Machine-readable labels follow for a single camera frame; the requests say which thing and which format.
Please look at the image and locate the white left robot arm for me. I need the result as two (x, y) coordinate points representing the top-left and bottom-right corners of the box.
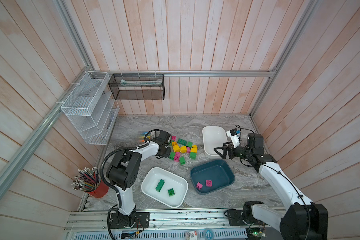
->
(99, 129), (172, 217)

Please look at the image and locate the red cup of pencils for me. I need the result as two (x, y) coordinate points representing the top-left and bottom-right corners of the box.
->
(72, 167), (109, 199)

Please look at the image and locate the highlighter marker pack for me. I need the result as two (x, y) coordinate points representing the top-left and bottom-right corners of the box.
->
(139, 132), (155, 143)

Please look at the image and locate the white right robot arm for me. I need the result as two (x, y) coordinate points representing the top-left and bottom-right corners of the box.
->
(214, 129), (329, 240)

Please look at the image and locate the teal rectangular bin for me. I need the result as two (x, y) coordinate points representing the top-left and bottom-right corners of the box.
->
(190, 160), (235, 195)

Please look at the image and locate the white rectangular bin far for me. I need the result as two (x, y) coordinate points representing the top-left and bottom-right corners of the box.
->
(202, 126), (228, 159)

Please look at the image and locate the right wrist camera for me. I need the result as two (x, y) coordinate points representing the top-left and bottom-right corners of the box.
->
(226, 128), (241, 148)

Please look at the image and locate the white rectangular bin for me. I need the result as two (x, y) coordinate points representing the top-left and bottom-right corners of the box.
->
(141, 167), (189, 209)
(202, 126), (228, 159)

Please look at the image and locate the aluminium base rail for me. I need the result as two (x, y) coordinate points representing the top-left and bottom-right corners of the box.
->
(64, 208), (289, 240)

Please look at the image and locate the dark green 2x4 lego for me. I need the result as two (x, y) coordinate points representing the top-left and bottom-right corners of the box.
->
(177, 138), (188, 146)

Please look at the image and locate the white wire mesh shelf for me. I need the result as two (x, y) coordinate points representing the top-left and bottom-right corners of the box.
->
(61, 72), (120, 145)

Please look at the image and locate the long green lego brick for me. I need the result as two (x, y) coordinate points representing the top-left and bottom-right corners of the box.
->
(155, 179), (165, 193)

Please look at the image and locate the white rectangular bin near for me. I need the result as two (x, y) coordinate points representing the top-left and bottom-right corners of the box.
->
(141, 167), (189, 209)

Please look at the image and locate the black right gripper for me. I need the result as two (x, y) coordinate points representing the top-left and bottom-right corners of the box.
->
(214, 140), (251, 160)

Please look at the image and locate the green square lego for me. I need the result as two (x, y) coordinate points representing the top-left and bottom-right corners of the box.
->
(168, 189), (175, 197)

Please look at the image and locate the black mesh wall basket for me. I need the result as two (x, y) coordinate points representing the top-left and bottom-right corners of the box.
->
(108, 73), (166, 101)

